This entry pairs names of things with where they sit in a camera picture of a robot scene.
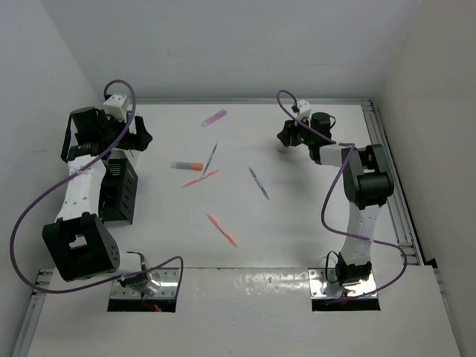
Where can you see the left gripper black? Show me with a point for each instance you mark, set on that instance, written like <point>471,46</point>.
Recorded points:
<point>135,141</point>

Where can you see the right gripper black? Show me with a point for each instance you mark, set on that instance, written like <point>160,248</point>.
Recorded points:
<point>288,134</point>

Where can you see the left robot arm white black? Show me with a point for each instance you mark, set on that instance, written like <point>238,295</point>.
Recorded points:
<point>78,240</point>

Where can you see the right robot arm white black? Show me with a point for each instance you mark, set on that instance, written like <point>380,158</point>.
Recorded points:
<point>367,183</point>

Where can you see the white slotted organizer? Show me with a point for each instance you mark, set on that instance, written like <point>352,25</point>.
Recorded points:
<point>132,154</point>

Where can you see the orange cap grey marker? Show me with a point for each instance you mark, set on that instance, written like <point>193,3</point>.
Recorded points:
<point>187,166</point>

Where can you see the blue clear pen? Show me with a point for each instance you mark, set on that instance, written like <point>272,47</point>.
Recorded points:
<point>259,183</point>

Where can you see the black slotted organizer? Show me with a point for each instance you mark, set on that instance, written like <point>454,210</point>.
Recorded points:
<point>118,191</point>

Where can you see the orange pen near centre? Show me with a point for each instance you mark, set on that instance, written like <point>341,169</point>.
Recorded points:
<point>199,179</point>

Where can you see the purple highlighter marker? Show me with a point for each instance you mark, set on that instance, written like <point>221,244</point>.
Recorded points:
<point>214,118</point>

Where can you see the grey thin pen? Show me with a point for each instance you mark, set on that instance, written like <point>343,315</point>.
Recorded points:
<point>210,159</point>

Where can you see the orange clear pen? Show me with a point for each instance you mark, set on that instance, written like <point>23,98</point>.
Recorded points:
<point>222,230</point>

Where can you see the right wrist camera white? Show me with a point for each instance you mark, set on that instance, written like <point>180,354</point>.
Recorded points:
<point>302,109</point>

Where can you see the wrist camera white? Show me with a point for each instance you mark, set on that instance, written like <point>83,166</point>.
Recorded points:
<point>302,109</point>
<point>117,105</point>

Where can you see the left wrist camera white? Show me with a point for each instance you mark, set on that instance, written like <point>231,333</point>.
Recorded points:
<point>117,105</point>

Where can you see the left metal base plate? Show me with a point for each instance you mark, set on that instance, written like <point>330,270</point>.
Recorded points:
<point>161,284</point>

